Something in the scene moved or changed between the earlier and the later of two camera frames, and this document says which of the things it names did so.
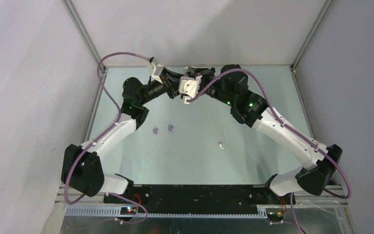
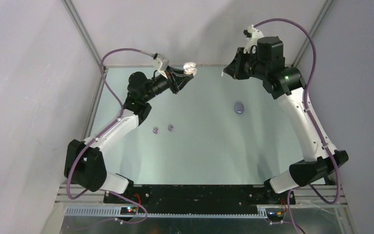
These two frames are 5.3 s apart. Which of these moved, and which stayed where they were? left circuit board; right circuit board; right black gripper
Moved: right black gripper
Stayed: left circuit board; right circuit board
